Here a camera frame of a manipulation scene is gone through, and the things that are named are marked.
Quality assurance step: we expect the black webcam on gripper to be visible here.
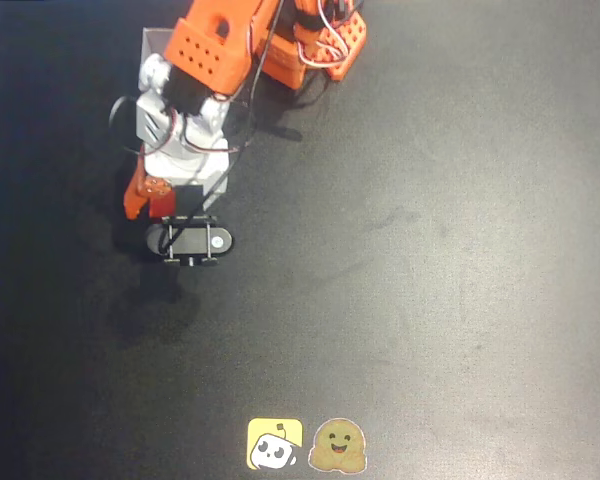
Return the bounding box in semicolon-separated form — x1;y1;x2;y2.
145;184;235;268

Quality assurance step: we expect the black table mat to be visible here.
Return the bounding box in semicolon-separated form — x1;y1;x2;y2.
0;0;600;480

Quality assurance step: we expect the black camera cable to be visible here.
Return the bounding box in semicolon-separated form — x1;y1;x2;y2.
165;0;287;251

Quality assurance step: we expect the yellow robot face sticker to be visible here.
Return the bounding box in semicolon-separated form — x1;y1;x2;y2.
246;417;304;471

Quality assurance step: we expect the white cardboard box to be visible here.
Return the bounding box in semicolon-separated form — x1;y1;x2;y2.
140;28;176;94

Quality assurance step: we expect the hugging face emoji sticker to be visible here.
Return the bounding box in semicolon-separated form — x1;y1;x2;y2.
307;417;369;473

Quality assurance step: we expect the white servo cable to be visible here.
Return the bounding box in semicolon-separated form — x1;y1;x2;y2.
294;0;354;69

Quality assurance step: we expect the red cube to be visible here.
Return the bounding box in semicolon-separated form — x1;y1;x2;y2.
148;192;178;219

